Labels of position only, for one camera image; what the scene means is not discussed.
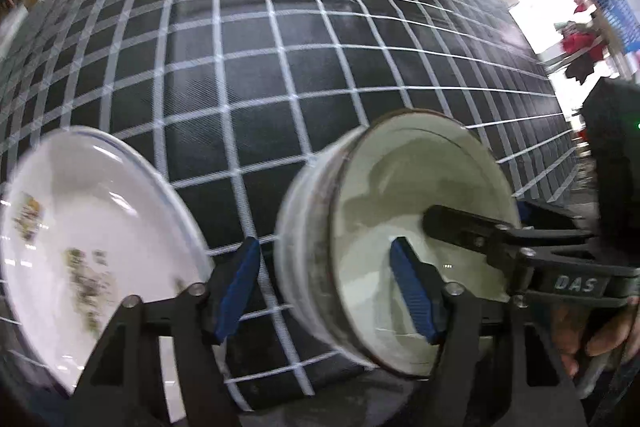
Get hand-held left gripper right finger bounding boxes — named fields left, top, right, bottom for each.
left=390, top=237, right=590, bottom=427

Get red and black garments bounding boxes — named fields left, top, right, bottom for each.
left=555, top=19, right=608, bottom=82

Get small patterned bowl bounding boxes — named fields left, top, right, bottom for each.
left=327, top=108, right=523, bottom=379

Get blue sign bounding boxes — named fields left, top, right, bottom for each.
left=585, top=0, right=640, bottom=52

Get white plate with brown flowers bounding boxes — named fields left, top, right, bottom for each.
left=0, top=125, right=216, bottom=395

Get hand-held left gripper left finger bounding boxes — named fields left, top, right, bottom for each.
left=70, top=237, right=262, bottom=427

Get plain white bowl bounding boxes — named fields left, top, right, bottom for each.
left=300, top=127, right=361, bottom=358

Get person's right hand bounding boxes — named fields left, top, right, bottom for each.
left=550, top=302, right=636, bottom=378

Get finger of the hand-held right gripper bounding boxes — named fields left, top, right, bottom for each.
left=515, top=201, right=596, bottom=243
left=422, top=205, right=521, bottom=258

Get black white checked tablecloth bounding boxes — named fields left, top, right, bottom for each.
left=0, top=0, right=581, bottom=413

